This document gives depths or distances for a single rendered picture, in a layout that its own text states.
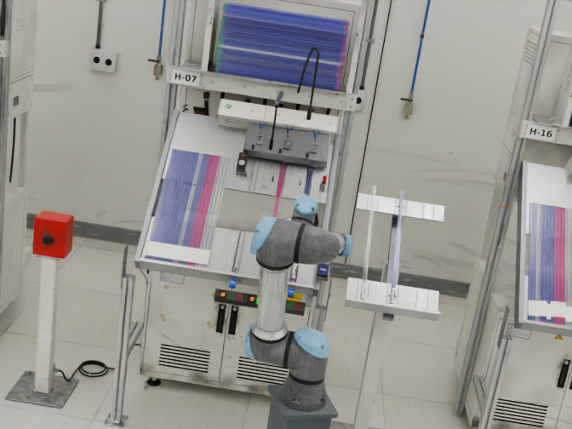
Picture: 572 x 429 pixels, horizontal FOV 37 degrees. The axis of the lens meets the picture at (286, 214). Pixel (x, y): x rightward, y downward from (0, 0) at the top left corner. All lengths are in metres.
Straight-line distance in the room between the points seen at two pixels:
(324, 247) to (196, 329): 1.35
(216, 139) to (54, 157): 2.00
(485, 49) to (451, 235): 1.11
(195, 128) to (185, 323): 0.82
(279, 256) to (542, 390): 1.70
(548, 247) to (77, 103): 2.96
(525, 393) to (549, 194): 0.85
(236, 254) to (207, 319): 0.48
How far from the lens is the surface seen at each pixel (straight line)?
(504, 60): 5.04
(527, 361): 3.75
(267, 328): 2.66
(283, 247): 2.43
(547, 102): 3.75
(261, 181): 3.42
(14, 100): 4.02
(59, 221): 3.44
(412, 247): 5.24
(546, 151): 3.80
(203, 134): 3.55
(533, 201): 3.57
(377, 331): 3.42
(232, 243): 3.29
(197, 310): 3.64
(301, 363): 2.70
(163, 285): 3.63
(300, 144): 3.46
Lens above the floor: 1.96
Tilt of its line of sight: 18 degrees down
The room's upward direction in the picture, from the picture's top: 9 degrees clockwise
